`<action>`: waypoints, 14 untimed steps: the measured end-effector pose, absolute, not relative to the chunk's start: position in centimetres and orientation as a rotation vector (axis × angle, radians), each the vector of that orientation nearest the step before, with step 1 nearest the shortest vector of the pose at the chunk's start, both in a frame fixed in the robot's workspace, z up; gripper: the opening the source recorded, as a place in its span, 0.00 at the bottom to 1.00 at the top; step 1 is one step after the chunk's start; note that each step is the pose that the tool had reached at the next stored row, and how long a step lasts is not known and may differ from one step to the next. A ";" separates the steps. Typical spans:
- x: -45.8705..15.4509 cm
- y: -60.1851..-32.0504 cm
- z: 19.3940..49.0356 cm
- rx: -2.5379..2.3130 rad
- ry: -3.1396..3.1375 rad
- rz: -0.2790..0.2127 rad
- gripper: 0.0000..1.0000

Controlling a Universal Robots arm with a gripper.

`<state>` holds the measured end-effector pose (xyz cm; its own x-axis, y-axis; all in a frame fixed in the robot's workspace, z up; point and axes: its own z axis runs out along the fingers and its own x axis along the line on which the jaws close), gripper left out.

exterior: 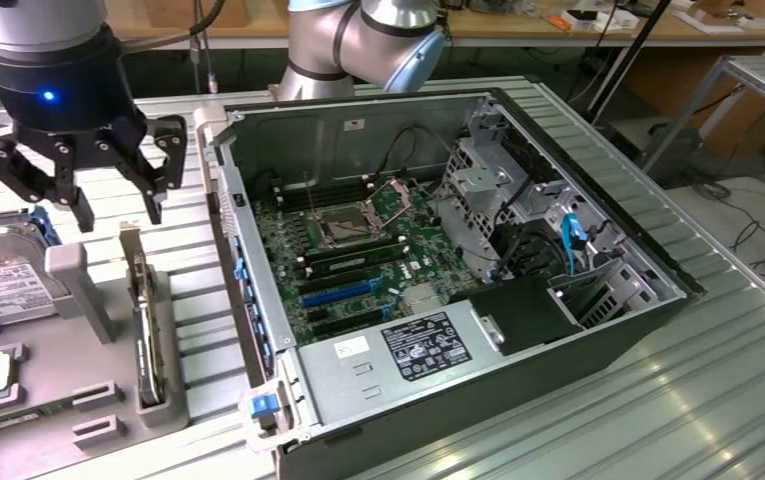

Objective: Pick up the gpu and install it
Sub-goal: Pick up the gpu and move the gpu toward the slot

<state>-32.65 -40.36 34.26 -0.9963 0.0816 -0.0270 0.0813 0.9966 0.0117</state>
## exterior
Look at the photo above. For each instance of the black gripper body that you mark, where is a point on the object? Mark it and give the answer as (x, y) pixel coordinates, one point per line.
(55, 85)

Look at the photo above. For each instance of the Nvidia Quadro graphics card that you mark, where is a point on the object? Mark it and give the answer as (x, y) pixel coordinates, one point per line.
(148, 325)

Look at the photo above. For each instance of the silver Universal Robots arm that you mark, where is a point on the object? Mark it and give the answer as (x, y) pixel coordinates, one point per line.
(329, 35)

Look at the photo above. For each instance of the thin locking lever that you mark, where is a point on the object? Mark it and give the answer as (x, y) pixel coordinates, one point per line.
(310, 195)

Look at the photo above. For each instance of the CPU socket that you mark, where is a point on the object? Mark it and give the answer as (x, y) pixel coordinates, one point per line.
(342, 227)

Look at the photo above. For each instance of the metal socket cover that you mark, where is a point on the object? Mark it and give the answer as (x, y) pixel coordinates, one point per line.
(389, 200)

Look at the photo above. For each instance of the installed RAM stick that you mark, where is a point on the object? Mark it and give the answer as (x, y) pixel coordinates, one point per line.
(355, 260)

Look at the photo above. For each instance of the grey parts rack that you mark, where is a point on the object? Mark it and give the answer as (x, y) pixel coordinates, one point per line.
(88, 370)

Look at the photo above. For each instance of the green Dell motherboard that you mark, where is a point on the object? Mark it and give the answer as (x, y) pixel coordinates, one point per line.
(435, 250)

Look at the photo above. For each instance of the blue SATA port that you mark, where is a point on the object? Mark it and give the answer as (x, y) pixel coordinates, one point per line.
(386, 313)

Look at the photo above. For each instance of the loose green RAM stick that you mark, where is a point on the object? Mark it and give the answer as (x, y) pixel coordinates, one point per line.
(15, 416)

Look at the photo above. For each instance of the silver chipset heat sink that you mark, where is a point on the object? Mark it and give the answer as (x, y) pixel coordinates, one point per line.
(425, 301)

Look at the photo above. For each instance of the metal disk bay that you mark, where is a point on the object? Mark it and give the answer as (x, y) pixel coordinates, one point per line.
(482, 190)

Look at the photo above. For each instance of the blue case latch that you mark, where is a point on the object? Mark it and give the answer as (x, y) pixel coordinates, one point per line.
(263, 406)

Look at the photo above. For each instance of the grey power supply unit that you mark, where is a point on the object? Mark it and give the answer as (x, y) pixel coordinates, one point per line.
(355, 380)

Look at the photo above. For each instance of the black plastic shroud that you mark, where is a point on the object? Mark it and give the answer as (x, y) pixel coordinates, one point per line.
(522, 320)

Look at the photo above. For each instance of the orange box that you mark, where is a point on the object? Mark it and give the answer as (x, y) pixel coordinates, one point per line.
(563, 21)

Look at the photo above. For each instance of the open black PC case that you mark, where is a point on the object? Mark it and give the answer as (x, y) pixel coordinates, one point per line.
(489, 390)

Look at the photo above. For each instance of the black slanted pole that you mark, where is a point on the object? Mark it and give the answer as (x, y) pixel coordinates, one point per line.
(629, 60)

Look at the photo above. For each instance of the wooden desk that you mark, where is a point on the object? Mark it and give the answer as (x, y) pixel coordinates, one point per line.
(622, 35)

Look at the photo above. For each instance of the white block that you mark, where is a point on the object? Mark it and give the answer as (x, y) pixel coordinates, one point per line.
(709, 20)

